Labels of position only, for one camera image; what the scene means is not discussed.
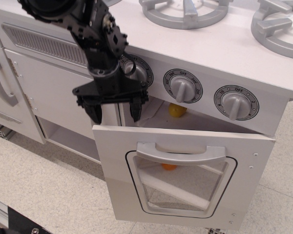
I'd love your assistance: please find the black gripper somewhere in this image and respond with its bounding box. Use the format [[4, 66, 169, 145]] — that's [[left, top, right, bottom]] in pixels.
[[72, 65, 149, 124]]

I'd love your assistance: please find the silver oven door handle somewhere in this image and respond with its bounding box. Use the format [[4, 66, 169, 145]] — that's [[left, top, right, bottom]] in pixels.
[[136, 142, 226, 166]]

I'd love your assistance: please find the white oven door with window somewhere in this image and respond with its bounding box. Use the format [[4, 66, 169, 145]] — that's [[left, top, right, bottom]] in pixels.
[[93, 125, 275, 230]]

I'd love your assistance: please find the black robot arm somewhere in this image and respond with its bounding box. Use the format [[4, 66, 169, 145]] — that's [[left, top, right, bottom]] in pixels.
[[19, 0, 148, 124]]

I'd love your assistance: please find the left grey stove knob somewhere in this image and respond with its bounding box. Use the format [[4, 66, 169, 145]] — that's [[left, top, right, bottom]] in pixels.
[[120, 55, 153, 88]]

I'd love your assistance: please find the grey stove knob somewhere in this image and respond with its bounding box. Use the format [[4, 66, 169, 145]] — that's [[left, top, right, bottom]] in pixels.
[[214, 85, 259, 121], [163, 69, 203, 103], [120, 55, 153, 88]]

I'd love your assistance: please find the yellow toy pepper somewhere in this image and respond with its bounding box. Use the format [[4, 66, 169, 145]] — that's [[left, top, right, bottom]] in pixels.
[[168, 103, 187, 117]]

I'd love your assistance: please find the middle grey stove knob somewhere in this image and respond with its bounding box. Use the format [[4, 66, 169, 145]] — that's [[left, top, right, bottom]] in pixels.
[[163, 69, 203, 103]]

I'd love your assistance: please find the orange toy fruit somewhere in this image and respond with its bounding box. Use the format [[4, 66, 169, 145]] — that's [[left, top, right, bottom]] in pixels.
[[161, 163, 178, 171]]

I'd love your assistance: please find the silver vent grille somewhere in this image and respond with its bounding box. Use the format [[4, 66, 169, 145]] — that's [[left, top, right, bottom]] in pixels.
[[1, 23, 87, 67]]

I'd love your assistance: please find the white left cabinet door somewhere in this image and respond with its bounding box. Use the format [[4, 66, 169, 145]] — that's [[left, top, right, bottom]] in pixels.
[[0, 48, 45, 144]]

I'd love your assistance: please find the white toy kitchen cabinet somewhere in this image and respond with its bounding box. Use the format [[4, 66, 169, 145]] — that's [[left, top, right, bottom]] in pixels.
[[0, 0, 293, 162]]

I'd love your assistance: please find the middle silver burner grate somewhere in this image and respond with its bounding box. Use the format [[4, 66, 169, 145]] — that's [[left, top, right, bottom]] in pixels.
[[139, 0, 232, 30]]

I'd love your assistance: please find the silver burner grate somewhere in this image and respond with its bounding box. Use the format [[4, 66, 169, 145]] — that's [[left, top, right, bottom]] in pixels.
[[139, 0, 232, 30], [251, 0, 293, 58]]

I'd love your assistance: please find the right grey stove knob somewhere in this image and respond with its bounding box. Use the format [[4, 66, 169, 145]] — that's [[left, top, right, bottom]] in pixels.
[[214, 85, 259, 121]]

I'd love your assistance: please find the right silver burner grate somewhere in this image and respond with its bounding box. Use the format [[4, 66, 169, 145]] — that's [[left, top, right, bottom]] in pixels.
[[251, 0, 293, 58]]

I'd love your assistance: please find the silver middle door handle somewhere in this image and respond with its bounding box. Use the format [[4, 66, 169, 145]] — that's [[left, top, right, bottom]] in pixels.
[[101, 104, 118, 126]]

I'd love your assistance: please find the aluminium frame rail left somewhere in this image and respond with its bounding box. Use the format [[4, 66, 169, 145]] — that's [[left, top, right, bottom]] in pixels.
[[0, 124, 16, 140]]

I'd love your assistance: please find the aluminium frame rail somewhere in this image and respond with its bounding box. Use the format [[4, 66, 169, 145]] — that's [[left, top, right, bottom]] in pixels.
[[208, 228, 228, 234], [0, 124, 16, 140]]

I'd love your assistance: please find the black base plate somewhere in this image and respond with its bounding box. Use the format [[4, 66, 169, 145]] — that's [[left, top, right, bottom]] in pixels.
[[5, 207, 51, 234]]

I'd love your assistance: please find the aluminium frame rail right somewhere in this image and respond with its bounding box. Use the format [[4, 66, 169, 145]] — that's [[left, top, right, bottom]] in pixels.
[[208, 228, 228, 234]]

